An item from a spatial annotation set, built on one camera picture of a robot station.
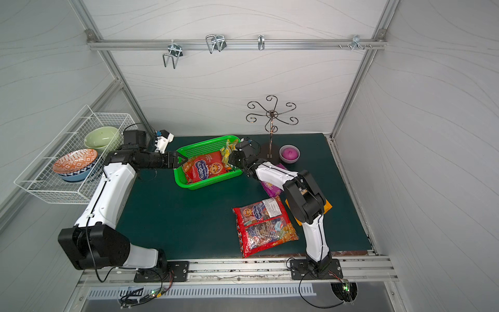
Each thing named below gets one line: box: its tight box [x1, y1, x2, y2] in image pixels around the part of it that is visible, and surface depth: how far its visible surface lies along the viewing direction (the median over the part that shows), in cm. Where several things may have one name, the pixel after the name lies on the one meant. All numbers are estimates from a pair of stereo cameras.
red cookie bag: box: [182, 151, 231, 185], surface depth 101 cm
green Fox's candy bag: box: [220, 139, 238, 170], surface depth 97 cm
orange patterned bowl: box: [52, 148, 98, 175], surface depth 64 cm
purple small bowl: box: [278, 144, 301, 164], surface depth 106 cm
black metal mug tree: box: [245, 94, 299, 158], surface depth 88 cm
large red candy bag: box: [232, 196, 299, 259], surface depth 84 cm
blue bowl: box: [58, 158, 99, 182], surface depth 58 cm
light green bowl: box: [83, 126, 121, 154], surface depth 73 cm
